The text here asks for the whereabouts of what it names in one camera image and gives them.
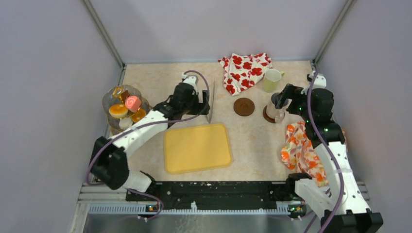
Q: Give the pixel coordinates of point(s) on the orange floral cloth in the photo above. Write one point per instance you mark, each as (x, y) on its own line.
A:
(299, 156)

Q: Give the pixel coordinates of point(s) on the left brown coaster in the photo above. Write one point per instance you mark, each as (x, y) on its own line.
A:
(244, 107)

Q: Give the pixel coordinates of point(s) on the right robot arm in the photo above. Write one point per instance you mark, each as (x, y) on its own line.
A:
(346, 210)

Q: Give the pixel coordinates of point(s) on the brown star cookie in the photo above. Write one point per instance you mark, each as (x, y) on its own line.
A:
(124, 96)

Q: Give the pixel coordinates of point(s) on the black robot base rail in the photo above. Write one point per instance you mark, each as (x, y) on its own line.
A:
(227, 195)

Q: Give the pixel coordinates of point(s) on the metal serving tongs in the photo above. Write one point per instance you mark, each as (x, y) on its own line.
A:
(211, 102)

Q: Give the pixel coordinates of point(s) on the three-tier glass dessert stand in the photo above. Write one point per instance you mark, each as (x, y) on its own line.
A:
(113, 97)

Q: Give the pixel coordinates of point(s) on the pink pearlescent mug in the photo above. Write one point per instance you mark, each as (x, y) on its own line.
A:
(280, 112)

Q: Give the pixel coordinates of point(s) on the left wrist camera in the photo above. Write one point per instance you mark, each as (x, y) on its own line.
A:
(192, 80)

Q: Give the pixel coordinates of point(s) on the green mug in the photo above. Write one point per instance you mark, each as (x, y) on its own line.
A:
(271, 79)

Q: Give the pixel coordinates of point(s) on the pink swirl roll cake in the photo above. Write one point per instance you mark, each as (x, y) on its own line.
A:
(133, 103)

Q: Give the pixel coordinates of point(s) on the brown coaster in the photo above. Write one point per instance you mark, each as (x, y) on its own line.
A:
(269, 114)
(244, 107)

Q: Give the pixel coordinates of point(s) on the orange glazed donut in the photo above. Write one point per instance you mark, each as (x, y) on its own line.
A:
(138, 115)
(118, 111)

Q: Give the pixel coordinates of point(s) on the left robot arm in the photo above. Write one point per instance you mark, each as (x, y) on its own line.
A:
(110, 157)

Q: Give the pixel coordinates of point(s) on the right brown coaster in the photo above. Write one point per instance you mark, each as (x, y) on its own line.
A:
(269, 114)

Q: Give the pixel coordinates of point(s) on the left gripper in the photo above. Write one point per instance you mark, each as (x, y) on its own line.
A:
(199, 107)

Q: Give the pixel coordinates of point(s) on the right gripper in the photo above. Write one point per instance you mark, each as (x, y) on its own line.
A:
(289, 91)

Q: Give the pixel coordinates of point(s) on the yellow plastic tray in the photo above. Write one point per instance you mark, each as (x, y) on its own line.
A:
(196, 149)

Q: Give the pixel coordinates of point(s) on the red poppy cloth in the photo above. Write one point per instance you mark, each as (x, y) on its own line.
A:
(241, 72)

